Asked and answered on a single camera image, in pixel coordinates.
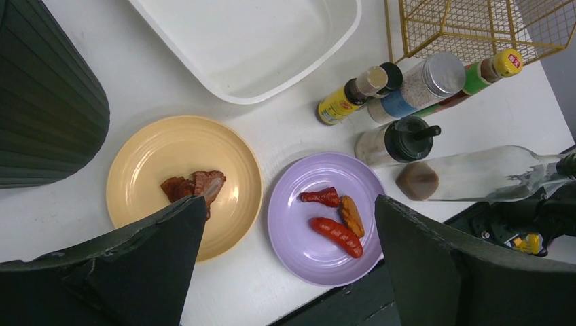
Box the brown roasted meat piece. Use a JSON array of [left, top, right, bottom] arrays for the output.
[[160, 170, 227, 220]]

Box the black plastic bin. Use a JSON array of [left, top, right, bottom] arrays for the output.
[[1, 1, 110, 189]]

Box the yellow label sauce bottle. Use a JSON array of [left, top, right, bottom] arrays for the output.
[[317, 66, 389, 126]]

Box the black lid grinder jar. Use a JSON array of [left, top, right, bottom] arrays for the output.
[[354, 116, 442, 168]]

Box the small red meat piece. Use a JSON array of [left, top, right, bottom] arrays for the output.
[[299, 187, 340, 208]]

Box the purple plate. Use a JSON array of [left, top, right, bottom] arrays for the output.
[[267, 152, 385, 287]]

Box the yellow plate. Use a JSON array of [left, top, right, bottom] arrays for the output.
[[106, 115, 263, 262]]

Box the yellow cap sauce bottle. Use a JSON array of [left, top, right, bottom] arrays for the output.
[[412, 48, 524, 118]]

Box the black cap spice jar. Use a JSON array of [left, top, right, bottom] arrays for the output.
[[374, 62, 403, 98]]

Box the orange fried nugget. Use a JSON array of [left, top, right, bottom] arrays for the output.
[[339, 196, 365, 238]]

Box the silver lid salt shaker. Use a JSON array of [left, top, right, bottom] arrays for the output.
[[367, 52, 465, 125]]

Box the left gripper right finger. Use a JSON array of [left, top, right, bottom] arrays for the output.
[[374, 194, 576, 326]]

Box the gold wire basket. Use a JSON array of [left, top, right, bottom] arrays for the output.
[[384, 0, 575, 65]]

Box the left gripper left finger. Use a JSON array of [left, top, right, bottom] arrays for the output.
[[1, 196, 207, 325]]

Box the glass bottle with brown sauce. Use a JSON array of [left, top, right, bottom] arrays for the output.
[[396, 145, 575, 202]]

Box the red sausage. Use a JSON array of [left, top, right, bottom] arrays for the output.
[[310, 217, 364, 259]]

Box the white rectangular tub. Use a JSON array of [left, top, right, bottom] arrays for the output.
[[132, 0, 362, 105]]

